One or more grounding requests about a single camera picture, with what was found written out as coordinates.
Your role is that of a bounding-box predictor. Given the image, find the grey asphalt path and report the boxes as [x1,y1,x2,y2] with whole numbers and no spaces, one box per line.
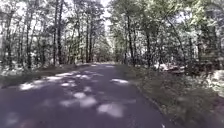
[0,61,181,128]

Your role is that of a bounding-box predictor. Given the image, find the wood of tall trees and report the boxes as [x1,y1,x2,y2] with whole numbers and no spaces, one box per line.
[0,0,224,76]

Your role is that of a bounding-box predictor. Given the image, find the grassy leaf-strewn verge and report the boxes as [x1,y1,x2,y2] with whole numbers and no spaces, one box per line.
[0,62,98,90]
[114,63,224,128]

